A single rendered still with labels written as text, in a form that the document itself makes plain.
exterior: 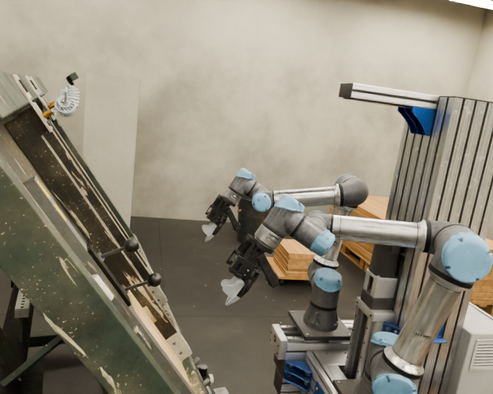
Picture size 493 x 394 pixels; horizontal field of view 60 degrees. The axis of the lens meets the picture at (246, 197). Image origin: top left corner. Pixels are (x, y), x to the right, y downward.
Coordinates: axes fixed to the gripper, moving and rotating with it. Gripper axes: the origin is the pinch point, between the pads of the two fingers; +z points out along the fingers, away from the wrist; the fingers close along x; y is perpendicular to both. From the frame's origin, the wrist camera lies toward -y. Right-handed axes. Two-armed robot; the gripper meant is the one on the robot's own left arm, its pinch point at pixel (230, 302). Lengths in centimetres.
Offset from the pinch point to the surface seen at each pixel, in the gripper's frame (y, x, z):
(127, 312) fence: 23.9, 1.5, 16.1
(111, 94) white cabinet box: 93, -413, -8
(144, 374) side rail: 18.2, 25.9, 15.5
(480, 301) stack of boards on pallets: -345, -252, -52
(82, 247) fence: 43.7, 4.0, 5.0
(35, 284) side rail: 48, 30, 6
